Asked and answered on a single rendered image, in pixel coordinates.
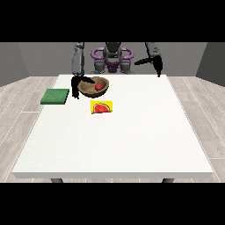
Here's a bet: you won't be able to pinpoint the brown wooden bowl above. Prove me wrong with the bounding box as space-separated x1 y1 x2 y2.
77 76 110 99

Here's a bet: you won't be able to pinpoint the green square pad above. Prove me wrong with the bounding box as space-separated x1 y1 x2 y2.
40 88 70 105

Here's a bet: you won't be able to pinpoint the grey robot trunk purple rings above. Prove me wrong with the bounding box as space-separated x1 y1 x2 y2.
89 42 136 76

